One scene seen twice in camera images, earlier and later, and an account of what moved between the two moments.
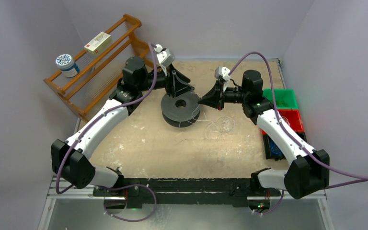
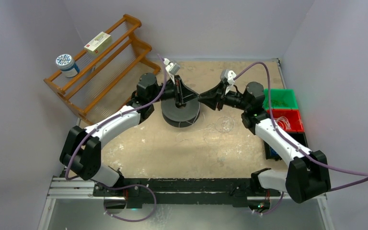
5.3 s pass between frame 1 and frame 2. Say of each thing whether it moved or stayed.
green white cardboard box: stayed
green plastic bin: stayed
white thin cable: moved
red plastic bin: stayed
